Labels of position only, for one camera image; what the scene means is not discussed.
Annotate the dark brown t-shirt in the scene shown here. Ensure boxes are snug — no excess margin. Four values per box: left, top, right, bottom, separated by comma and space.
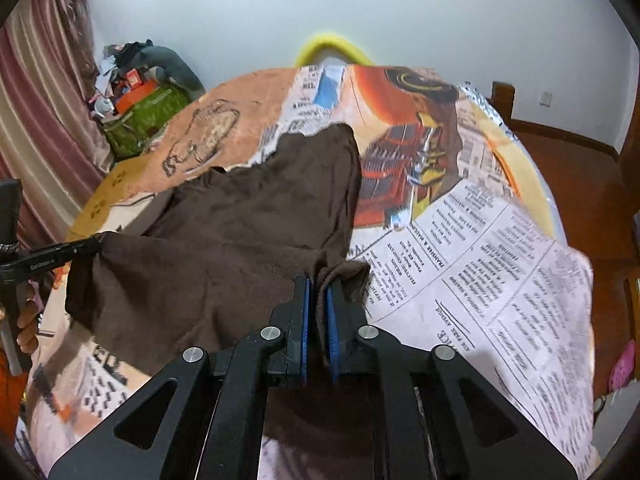
65, 124, 368, 375

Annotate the orange sleeve forearm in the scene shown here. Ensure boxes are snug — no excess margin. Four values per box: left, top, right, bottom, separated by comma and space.
0, 351, 28, 444

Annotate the person's left hand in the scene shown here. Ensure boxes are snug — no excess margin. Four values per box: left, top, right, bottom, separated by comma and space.
15, 281, 43, 354

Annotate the striped pink curtain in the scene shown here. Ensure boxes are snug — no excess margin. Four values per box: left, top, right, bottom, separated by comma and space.
1, 0, 113, 247

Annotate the green patterned storage bin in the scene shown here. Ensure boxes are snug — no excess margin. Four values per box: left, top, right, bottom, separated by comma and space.
100, 84, 190, 160

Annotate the orange box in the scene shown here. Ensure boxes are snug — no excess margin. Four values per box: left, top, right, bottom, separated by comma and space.
115, 80, 158, 114

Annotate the printed newspaper pattern bed sheet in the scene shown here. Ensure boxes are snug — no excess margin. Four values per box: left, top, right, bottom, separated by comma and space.
27, 65, 598, 479

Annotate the grey stuffed toy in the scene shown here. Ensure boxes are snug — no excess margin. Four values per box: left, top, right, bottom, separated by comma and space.
140, 44, 205, 101

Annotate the pink object on floor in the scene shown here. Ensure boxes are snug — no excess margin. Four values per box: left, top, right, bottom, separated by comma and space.
608, 352, 634, 392

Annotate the wooden bed post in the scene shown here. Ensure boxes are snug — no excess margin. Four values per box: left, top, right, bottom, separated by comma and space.
489, 81, 515, 122

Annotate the white wall socket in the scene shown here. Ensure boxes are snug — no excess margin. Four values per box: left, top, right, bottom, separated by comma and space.
539, 91, 552, 107

